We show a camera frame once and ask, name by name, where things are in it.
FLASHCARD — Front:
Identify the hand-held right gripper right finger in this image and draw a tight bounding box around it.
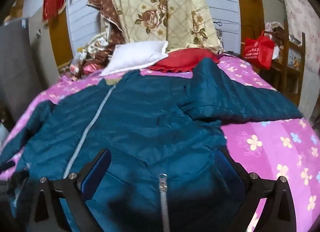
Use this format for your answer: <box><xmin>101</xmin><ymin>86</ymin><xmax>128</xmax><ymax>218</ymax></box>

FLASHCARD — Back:
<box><xmin>214</xmin><ymin>149</ymin><xmax>298</xmax><ymax>232</ymax></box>

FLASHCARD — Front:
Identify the grey cabinet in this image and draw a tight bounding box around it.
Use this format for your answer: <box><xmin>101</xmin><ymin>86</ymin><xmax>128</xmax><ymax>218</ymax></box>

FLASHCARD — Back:
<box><xmin>0</xmin><ymin>16</ymin><xmax>48</xmax><ymax>125</ymax></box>

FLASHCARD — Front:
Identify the white pillow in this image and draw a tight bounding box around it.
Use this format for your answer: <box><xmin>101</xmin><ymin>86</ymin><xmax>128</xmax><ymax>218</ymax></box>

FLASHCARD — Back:
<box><xmin>99</xmin><ymin>40</ymin><xmax>169</xmax><ymax>76</ymax></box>

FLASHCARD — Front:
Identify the red shopping bag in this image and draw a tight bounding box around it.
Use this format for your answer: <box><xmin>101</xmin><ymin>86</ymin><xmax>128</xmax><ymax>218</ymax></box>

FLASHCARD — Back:
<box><xmin>244</xmin><ymin>30</ymin><xmax>276</xmax><ymax>70</ymax></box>

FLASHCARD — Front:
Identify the brown floral bedding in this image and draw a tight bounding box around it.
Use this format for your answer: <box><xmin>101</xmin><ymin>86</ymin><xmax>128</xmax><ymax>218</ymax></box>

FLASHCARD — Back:
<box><xmin>69</xmin><ymin>0</ymin><xmax>128</xmax><ymax>78</ymax></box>

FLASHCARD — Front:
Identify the red cloth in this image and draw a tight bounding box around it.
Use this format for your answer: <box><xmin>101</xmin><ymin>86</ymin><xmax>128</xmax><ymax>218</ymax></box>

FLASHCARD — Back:
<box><xmin>149</xmin><ymin>48</ymin><xmax>221</xmax><ymax>74</ymax></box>

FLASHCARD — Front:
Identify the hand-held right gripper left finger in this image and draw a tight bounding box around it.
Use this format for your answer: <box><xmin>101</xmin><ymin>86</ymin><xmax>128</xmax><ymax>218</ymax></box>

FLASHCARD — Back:
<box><xmin>27</xmin><ymin>148</ymin><xmax>112</xmax><ymax>232</ymax></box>

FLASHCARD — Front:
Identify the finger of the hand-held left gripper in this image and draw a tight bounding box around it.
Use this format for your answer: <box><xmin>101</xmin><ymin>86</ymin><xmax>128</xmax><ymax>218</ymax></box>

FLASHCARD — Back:
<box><xmin>0</xmin><ymin>162</ymin><xmax>29</xmax><ymax>199</ymax></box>

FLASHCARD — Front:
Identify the wooden door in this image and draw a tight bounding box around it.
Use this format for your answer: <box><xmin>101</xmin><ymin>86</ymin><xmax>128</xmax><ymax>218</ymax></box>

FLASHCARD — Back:
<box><xmin>48</xmin><ymin>1</ymin><xmax>73</xmax><ymax>71</ymax></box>
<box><xmin>234</xmin><ymin>0</ymin><xmax>266</xmax><ymax>59</ymax></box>

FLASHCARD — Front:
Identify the pink floral bedsheet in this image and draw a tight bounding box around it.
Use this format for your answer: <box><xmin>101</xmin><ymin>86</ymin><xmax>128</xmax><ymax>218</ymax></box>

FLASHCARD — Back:
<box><xmin>0</xmin><ymin>54</ymin><xmax>320</xmax><ymax>232</ymax></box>

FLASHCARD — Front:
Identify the red plastic packet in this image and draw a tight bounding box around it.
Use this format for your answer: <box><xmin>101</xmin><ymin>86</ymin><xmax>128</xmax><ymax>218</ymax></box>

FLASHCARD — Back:
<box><xmin>82</xmin><ymin>63</ymin><xmax>102</xmax><ymax>76</ymax></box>

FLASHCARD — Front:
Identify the cream rose-print quilt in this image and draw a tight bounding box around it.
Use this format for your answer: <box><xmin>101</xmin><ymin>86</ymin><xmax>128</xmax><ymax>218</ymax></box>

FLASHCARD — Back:
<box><xmin>96</xmin><ymin>0</ymin><xmax>222</xmax><ymax>55</ymax></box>

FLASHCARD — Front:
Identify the pink floral curtain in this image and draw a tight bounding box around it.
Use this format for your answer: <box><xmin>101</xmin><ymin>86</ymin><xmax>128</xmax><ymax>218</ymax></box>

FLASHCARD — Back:
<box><xmin>279</xmin><ymin>0</ymin><xmax>320</xmax><ymax>121</ymax></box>

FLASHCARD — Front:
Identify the teal down jacket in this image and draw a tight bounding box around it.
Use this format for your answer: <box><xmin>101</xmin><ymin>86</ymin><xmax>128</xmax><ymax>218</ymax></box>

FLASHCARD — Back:
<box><xmin>0</xmin><ymin>57</ymin><xmax>304</xmax><ymax>232</ymax></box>

